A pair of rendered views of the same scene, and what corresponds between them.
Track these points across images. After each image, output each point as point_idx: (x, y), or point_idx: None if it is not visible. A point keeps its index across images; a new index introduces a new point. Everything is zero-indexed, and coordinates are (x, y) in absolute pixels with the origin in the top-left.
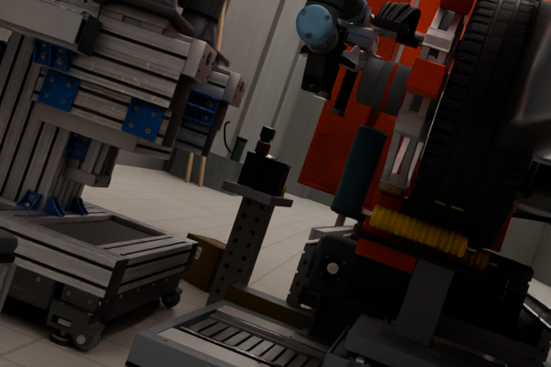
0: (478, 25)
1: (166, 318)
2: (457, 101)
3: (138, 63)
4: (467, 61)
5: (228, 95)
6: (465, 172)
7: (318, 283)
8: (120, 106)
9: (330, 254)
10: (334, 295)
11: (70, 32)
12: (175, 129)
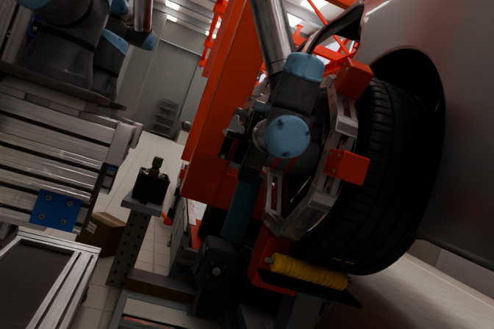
0: (383, 117)
1: (78, 326)
2: (371, 188)
3: (49, 150)
4: (380, 150)
5: (131, 142)
6: (368, 242)
7: (205, 283)
8: (26, 195)
9: (214, 261)
10: (217, 291)
11: None
12: (92, 208)
